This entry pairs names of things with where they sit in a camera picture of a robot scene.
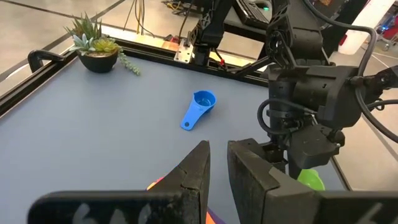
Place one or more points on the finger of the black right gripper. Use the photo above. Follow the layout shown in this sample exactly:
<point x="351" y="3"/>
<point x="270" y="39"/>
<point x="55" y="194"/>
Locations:
<point x="314" y="146"/>
<point x="275" y="154"/>

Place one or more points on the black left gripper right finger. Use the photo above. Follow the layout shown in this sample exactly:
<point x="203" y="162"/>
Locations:
<point x="255" y="193"/>

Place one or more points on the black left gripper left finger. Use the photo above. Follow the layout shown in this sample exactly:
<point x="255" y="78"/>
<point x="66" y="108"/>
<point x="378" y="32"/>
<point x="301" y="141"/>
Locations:
<point x="183" y="193"/>

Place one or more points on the green measuring cup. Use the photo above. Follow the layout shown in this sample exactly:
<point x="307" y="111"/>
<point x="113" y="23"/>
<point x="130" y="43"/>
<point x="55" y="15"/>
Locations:
<point x="311" y="180"/>

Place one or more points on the blue measuring cup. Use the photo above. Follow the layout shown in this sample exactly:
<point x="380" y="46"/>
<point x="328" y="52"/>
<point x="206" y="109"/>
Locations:
<point x="199" y="105"/>

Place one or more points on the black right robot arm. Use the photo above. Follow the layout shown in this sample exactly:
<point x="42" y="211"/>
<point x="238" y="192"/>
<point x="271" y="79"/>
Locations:
<point x="214" y="21"/>

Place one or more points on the potted succulent plant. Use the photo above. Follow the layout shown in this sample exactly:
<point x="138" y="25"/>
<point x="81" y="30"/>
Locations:
<point x="98" y="60"/>

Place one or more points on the black table clamp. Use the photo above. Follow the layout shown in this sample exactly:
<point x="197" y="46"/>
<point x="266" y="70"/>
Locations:
<point x="40" y="57"/>

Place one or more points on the silver metal bracket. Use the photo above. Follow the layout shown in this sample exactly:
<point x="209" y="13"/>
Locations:
<point x="183" y="53"/>

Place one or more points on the black aluminium table frame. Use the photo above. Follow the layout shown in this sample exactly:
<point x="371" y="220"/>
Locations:
<point x="149" y="53"/>

